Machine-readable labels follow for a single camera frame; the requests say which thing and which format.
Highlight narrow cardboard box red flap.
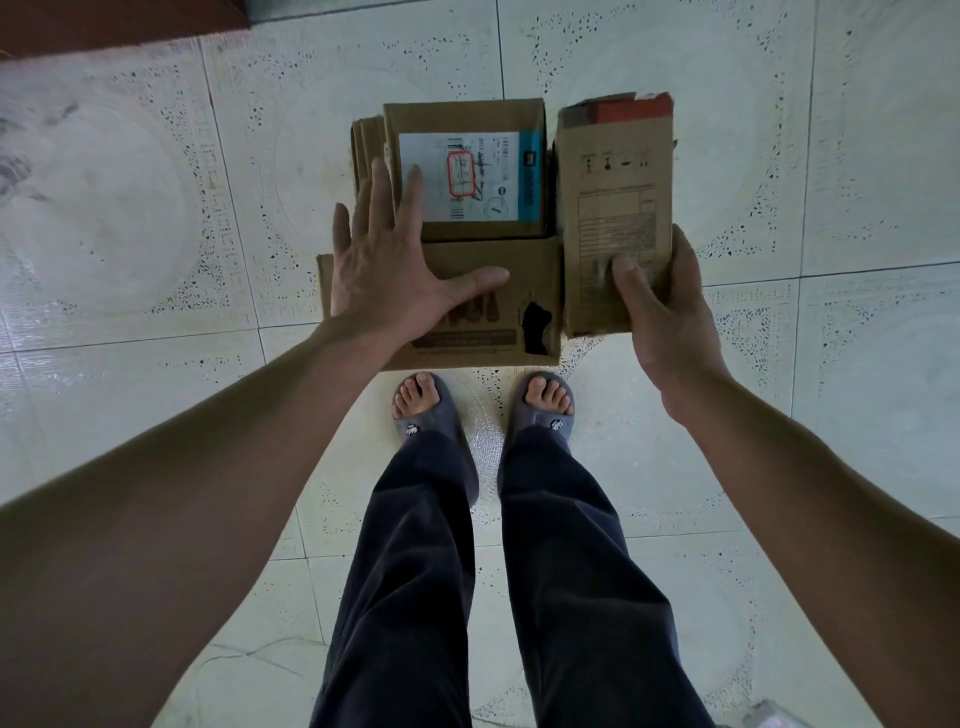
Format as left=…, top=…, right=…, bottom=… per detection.
left=555, top=91, right=677, bottom=339

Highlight dark blue trousers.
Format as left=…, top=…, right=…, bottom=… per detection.
left=308, top=426, right=719, bottom=728

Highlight cardboard box with white label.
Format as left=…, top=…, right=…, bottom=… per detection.
left=383, top=98, right=554, bottom=243

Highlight person's right hand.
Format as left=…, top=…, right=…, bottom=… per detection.
left=611, top=224, right=733, bottom=426

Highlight grey left slipper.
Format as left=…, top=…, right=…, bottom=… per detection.
left=390, top=371, right=481, bottom=507

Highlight person's right forearm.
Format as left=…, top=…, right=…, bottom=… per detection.
left=660, top=370, right=960, bottom=728

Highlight person's left forearm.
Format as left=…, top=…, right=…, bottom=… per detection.
left=0, top=313, right=406, bottom=728

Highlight person's foot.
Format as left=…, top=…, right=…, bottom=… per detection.
left=393, top=372, right=445, bottom=420
left=525, top=375, right=575, bottom=417

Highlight grey right slipper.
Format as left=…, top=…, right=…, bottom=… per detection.
left=497, top=370, right=578, bottom=470

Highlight person's left hand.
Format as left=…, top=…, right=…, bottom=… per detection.
left=330, top=156, right=512, bottom=348

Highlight person's right foot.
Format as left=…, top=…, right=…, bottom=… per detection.
left=525, top=375, right=575, bottom=417

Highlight person's left foot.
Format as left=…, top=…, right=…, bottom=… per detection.
left=393, top=372, right=445, bottom=420

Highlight grey slipper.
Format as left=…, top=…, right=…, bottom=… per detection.
left=497, top=370, right=578, bottom=470
left=390, top=371, right=481, bottom=507

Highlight clear plastic packet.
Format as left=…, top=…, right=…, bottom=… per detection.
left=716, top=698, right=816, bottom=728

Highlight brown wooden furniture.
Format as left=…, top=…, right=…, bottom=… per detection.
left=0, top=0, right=253, bottom=60

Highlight large torn cardboard box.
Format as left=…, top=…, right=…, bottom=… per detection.
left=315, top=237, right=565, bottom=373

